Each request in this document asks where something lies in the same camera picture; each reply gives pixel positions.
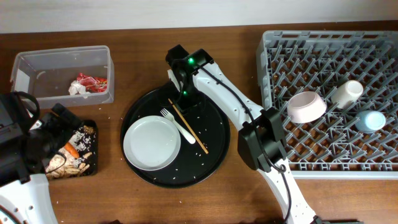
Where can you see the black rectangular tray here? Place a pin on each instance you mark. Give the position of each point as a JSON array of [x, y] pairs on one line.
[[93, 155]]

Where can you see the white plastic fork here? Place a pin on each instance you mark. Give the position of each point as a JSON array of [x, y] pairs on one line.
[[165, 113]]

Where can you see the white tissue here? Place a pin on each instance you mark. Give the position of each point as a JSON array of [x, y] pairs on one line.
[[77, 89]]

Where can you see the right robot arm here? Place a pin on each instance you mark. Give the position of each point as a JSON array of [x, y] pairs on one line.
[[261, 142]]

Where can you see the clear plastic bin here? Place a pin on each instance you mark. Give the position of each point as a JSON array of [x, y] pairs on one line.
[[48, 74]]

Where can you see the pink bowl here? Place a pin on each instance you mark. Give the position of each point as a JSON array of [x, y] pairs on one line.
[[305, 107]]

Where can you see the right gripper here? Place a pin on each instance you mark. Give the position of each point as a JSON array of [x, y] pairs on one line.
[[181, 103]]

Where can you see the brown food lump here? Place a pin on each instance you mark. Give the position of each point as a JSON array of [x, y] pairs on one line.
[[88, 130]]

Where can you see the white cup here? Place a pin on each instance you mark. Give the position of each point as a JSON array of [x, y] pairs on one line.
[[347, 94]]

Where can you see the rice and food scraps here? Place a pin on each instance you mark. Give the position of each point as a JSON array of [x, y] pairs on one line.
[[74, 158]]

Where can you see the light blue cup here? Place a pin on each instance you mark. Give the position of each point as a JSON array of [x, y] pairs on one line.
[[370, 121]]

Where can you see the wooden chopstick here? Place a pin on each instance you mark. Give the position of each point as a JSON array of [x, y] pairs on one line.
[[188, 126]]

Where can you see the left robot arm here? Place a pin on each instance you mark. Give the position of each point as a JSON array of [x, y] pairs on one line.
[[29, 202]]

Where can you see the orange carrot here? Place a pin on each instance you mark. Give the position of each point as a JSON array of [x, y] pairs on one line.
[[71, 150]]

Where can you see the round black serving tray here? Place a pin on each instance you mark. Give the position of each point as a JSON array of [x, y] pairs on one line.
[[193, 164]]

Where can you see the red snack wrapper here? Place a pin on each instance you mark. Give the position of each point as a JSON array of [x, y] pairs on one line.
[[92, 84]]

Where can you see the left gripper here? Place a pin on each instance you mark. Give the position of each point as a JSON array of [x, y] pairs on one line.
[[64, 130]]

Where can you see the grey dishwasher rack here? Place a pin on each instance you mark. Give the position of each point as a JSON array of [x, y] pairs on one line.
[[330, 147]]

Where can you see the grey plate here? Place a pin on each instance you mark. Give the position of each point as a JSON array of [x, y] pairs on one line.
[[151, 143]]

